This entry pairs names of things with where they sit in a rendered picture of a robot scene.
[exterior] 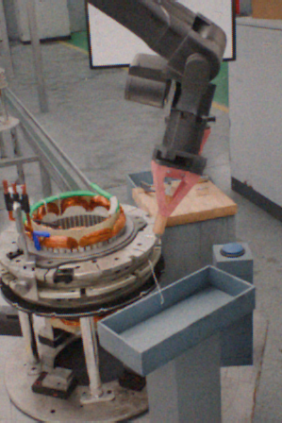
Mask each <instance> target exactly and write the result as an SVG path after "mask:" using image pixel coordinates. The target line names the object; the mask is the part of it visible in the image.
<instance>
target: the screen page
mask: <svg viewBox="0 0 282 423"><path fill-rule="evenodd" d="M175 1H177V2H179V3H181V4H183V5H184V6H185V7H187V8H189V9H190V10H192V11H193V12H194V13H196V12H197V11H199V12H200V13H202V14H203V15H205V16H206V17H207V18H209V19H211V20H212V21H214V22H215V24H217V25H219V26H220V27H221V28H222V29H223V31H224V33H225V35H226V38H227V44H226V48H225V51H224V56H223V58H226V57H232V49H231V0H175ZM89 15H90V26H91V48H92V59H93V65H104V64H118V63H131V62H132V60H133V59H134V57H135V55H136V54H137V53H139V52H142V53H148V54H154V55H158V54H157V53H156V52H154V51H151V50H150V49H149V48H148V47H147V45H146V44H145V43H144V42H143V41H142V40H140V39H139V38H138V37H136V36H135V35H134V34H133V33H131V32H130V31H129V30H127V29H126V28H124V27H123V26H121V25H119V24H118V23H116V21H115V20H113V19H110V18H109V17H107V15H105V14H104V13H102V12H101V11H99V10H98V9H96V8H94V7H93V6H91V5H90V4H89Z"/></svg>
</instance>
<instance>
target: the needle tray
mask: <svg viewBox="0 0 282 423"><path fill-rule="evenodd" d="M160 291H161V293H160ZM160 291H159V290H158V291H157V292H155V293H153V294H151V295H150V296H147V297H145V298H143V299H141V300H139V301H137V302H135V303H133V304H131V305H129V306H127V307H125V308H123V309H121V310H119V311H118V312H116V313H113V314H111V315H110V316H108V317H106V318H105V319H103V320H101V321H99V322H97V326H98V333H99V340H100V345H101V346H102V347H104V348H105V349H106V350H108V351H109V353H111V354H112V355H113V356H115V357H116V358H117V359H119V360H120V361H121V362H123V363H124V364H126V365H127V366H128V367H130V368H131V369H132V370H134V371H135V372H136V373H138V374H139V375H140V376H142V377H145V376H146V383H147V393H148V403H149V413H150V423H222V419H221V386H222V384H221V348H220V331H221V330H223V329H224V328H226V327H228V326H229V325H230V324H232V323H233V322H235V321H237V320H238V319H240V318H241V317H243V316H245V315H246V314H248V313H249V312H251V311H253V310H254V309H255V308H256V285H253V284H251V283H249V282H245V281H243V280H240V279H237V278H235V277H234V276H232V275H229V274H227V273H225V272H224V271H222V270H220V269H217V268H215V267H213V266H211V265H209V266H207V267H205V268H203V269H201V270H199V271H197V272H195V273H193V274H191V275H189V276H187V277H185V278H183V279H181V280H179V281H177V282H175V283H173V284H171V285H170V286H168V287H164V288H162V289H160ZM161 294H162V296H163V303H162V296H161Z"/></svg>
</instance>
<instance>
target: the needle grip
mask: <svg viewBox="0 0 282 423"><path fill-rule="evenodd" d="M165 198H166V206H167V207H169V206H170V205H171V202H172V200H173V197H172V196H171V195H166V194H165ZM167 219H168V216H161V215H160V211H159V208H158V214H157V217H156V220H155V224H154V226H153V232H155V233H157V234H162V233H163V232H164V229H165V226H166V222H167Z"/></svg>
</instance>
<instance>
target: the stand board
mask: <svg viewBox="0 0 282 423"><path fill-rule="evenodd" d="M203 187H208V191H209V195H202V196H196V189H197V188H203ZM132 197H133V199H134V200H135V201H136V203H137V204H138V205H139V207H140V208H141V210H142V211H145V212H147V213H149V214H150V217H151V216H154V217H155V218H156V217H157V214H158V202H157V195H156V194H155V193H153V192H151V193H142V194H138V188H134V189H132ZM235 214H237V204H236V203H235V202H234V201H233V200H231V199H230V198H229V197H228V196H227V195H225V194H224V193H223V192H222V191H221V190H220V189H218V188H217V187H216V186H215V185H214V184H213V183H211V182H210V181H208V182H202V183H196V184H195V185H194V186H193V187H192V189H191V190H190V191H189V192H188V194H187V195H186V196H185V197H184V198H183V199H182V201H181V202H180V203H179V205H178V206H177V207H176V209H175V210H174V211H173V213H172V214H171V216H168V219H167V222H166V226H165V228H166V227H170V226H174V225H180V224H185V223H189V222H195V221H200V220H205V219H210V218H215V217H220V216H230V215H235Z"/></svg>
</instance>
